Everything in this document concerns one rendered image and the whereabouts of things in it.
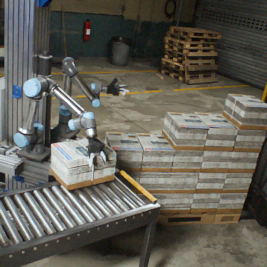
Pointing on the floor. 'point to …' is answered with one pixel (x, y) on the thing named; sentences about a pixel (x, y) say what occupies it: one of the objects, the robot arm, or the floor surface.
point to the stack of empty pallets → (180, 36)
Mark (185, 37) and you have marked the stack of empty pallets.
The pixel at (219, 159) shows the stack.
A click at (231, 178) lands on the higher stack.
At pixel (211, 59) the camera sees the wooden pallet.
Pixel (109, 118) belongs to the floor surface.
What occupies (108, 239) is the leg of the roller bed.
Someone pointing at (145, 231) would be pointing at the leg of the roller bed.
